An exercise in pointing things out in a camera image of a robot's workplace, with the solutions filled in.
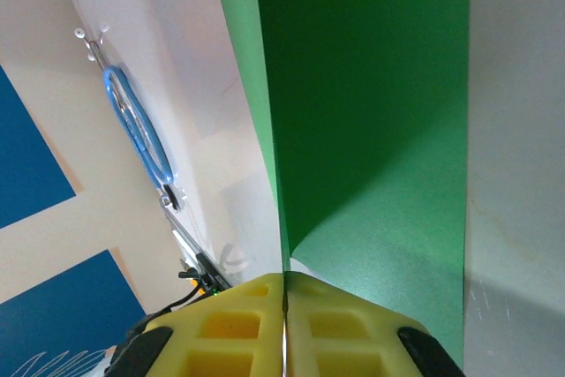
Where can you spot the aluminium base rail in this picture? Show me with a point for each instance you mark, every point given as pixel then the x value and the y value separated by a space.
pixel 185 236

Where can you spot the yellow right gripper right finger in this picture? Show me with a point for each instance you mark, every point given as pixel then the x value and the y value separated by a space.
pixel 344 328

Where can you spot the blue hanging loop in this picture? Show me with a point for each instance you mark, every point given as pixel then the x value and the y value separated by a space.
pixel 150 130

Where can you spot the green paper sheet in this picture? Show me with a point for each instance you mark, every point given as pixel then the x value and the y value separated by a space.
pixel 366 85

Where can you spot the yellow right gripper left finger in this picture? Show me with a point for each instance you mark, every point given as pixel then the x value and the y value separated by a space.
pixel 220 328

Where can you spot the white wall hook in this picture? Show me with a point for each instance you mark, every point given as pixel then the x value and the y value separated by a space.
pixel 95 48

